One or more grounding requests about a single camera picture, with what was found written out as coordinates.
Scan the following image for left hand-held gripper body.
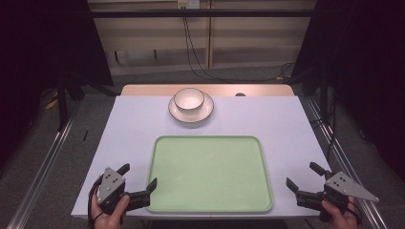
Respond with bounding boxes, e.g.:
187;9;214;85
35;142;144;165
96;167;151;216

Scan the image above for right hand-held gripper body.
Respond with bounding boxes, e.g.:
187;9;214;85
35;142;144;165
295;171;380;215

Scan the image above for light green tray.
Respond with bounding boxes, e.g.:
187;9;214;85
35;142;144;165
146;135;274;214

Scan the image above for white saucer plate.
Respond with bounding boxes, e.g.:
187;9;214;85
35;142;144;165
167;93;215;124

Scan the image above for white bowl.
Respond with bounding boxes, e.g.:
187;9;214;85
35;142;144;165
173;87;205;113

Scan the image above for person's left hand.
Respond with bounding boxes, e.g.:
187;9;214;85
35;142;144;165
91;185;131;229

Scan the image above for person's right hand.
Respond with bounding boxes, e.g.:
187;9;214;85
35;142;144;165
320;196;360;229

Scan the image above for white table mat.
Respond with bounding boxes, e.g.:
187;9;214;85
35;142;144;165
70;94;332;220

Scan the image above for black metal stand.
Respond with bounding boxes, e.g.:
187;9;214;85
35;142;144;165
55;72;86;132
302;68;330;126

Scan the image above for right black curtain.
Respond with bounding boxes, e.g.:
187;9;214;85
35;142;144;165
289;0;405;184

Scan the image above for black curtain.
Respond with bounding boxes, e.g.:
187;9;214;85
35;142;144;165
289;0;405;184
0;0;115;173

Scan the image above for left black curtain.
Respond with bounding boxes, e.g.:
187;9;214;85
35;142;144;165
0;0;115;173

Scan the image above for black horizontal bar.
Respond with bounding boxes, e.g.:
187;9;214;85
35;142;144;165
90;9;316;19

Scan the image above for black wrist strap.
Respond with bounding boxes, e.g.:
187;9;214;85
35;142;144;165
345;200;364;225
87;177;106;229

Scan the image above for right aluminium rail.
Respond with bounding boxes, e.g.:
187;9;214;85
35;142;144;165
306;97;389;229

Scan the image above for aluminium rail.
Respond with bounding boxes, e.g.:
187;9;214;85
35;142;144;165
306;97;389;229
6;100;84;229

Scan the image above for black cable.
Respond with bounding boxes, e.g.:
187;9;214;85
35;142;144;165
181;7;297;83
313;94;338;163

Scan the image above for left aluminium rail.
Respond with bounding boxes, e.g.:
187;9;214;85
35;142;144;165
6;100;84;229

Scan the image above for white wall socket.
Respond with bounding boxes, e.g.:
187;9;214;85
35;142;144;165
177;0;201;10

